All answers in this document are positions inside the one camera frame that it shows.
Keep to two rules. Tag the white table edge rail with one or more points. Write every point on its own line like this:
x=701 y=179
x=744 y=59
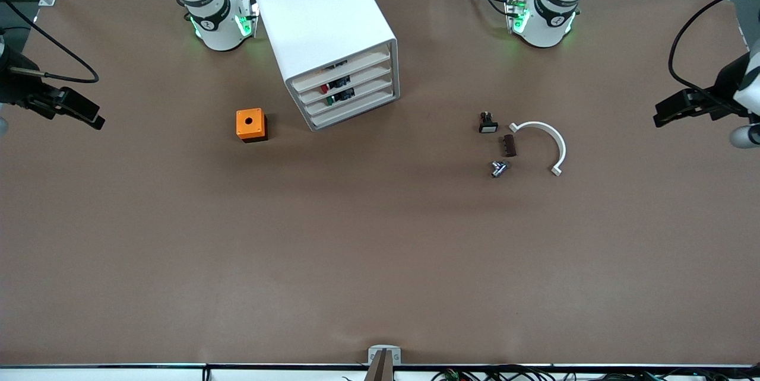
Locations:
x=119 y=374

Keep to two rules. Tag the green push button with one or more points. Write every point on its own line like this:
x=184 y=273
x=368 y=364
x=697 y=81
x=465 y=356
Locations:
x=339 y=96

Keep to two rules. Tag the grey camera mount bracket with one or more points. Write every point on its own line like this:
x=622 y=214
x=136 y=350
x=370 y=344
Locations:
x=383 y=354

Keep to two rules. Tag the white curved bracket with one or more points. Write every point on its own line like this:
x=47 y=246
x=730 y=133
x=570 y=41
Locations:
x=563 y=149

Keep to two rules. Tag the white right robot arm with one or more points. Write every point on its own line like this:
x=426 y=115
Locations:
x=217 y=31

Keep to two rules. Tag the dark brown terminal block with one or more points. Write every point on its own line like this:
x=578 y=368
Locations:
x=509 y=146

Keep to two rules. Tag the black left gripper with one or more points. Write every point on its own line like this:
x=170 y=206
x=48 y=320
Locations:
x=723 y=85

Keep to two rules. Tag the orange box with hole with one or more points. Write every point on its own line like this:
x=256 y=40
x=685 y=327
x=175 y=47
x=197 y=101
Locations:
x=242 y=129

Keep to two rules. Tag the brown table cover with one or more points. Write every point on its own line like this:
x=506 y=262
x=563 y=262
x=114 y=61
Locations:
x=380 y=250

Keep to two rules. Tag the black square white-faced button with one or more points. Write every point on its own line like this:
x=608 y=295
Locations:
x=488 y=127

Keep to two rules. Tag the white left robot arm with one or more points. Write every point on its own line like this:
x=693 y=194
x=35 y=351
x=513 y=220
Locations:
x=543 y=31

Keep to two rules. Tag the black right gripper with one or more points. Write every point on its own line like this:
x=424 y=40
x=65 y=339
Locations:
x=13 y=85

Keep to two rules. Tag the red push button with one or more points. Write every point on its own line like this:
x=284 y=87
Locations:
x=325 y=89

